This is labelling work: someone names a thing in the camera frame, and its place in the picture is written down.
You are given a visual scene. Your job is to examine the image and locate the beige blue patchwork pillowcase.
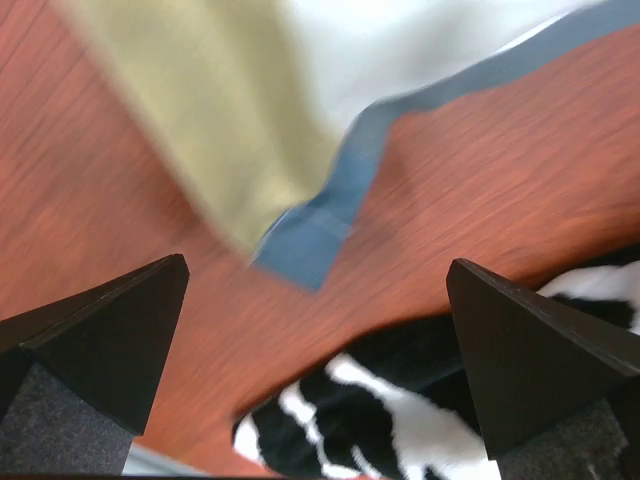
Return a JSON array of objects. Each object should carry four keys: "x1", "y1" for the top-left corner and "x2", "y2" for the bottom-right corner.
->
[{"x1": 56, "y1": 1, "x2": 639, "y2": 290}]

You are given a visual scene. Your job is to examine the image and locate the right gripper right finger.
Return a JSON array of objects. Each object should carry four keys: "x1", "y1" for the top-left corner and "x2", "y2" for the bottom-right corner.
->
[{"x1": 446, "y1": 259, "x2": 639, "y2": 479}]

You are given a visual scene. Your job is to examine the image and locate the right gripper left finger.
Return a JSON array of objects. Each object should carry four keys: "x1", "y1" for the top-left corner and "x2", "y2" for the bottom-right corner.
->
[{"x1": 1, "y1": 254, "x2": 189, "y2": 475}]

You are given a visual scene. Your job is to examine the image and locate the zebra print blanket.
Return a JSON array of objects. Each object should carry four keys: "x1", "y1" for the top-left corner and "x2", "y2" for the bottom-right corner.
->
[{"x1": 232, "y1": 245, "x2": 639, "y2": 479}]

